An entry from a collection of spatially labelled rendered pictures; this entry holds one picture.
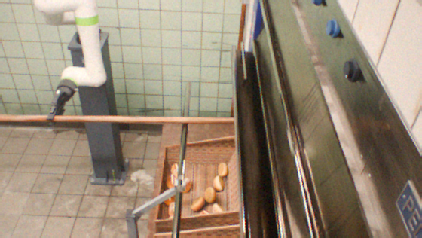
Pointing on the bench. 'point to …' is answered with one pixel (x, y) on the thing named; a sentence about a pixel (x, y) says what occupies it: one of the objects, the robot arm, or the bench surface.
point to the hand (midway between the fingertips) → (52, 117)
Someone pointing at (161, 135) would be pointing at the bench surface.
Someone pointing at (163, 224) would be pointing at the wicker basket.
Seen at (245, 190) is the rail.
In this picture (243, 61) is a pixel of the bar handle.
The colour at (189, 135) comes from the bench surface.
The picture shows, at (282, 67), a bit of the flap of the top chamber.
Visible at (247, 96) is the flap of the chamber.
